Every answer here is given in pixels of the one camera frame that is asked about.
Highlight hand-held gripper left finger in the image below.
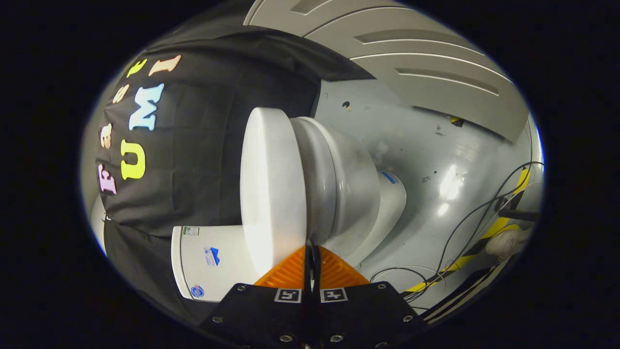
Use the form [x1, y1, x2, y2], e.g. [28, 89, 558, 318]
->
[201, 245, 311, 349]

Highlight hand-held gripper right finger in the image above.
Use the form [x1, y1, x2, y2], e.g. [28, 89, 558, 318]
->
[310, 245, 428, 349]

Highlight white toilet lid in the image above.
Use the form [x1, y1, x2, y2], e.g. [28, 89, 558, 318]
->
[240, 107, 309, 278]

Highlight yellow black hazard tape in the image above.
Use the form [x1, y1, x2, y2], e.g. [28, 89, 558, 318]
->
[406, 167, 532, 293]

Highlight person's white shoe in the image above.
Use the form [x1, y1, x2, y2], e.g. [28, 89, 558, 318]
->
[485, 227, 532, 260]

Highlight black backdrop cloth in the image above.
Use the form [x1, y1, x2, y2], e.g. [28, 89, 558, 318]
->
[94, 23, 374, 326]

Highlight grey drawer cabinet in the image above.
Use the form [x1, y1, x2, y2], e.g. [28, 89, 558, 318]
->
[244, 0, 530, 143]

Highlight black cables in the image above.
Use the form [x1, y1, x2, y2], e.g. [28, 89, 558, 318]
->
[370, 161, 544, 304]

